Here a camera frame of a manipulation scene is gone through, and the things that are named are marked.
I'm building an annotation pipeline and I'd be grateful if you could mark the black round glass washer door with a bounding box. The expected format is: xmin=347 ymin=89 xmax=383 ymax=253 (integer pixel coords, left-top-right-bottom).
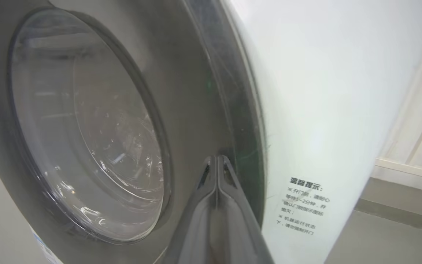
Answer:
xmin=0 ymin=0 xmax=266 ymax=264

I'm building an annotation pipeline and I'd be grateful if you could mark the white front-load washing machine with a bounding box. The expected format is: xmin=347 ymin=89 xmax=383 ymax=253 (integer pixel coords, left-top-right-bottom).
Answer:
xmin=0 ymin=0 xmax=422 ymax=264

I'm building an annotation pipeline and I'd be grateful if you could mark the black text notice sticker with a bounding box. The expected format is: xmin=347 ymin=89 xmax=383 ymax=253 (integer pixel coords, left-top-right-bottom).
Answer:
xmin=275 ymin=177 xmax=330 ymax=236

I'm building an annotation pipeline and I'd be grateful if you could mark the blue energy label sticker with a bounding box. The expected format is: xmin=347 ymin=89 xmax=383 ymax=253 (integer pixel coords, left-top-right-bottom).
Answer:
xmin=32 ymin=227 xmax=63 ymax=264

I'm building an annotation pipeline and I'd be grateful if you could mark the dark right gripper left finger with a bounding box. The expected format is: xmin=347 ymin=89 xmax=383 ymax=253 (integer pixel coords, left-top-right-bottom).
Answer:
xmin=160 ymin=155 xmax=219 ymax=264

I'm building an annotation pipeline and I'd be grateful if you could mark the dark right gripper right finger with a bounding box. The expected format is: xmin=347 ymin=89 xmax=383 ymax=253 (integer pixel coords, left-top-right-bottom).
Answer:
xmin=211 ymin=155 xmax=275 ymax=264

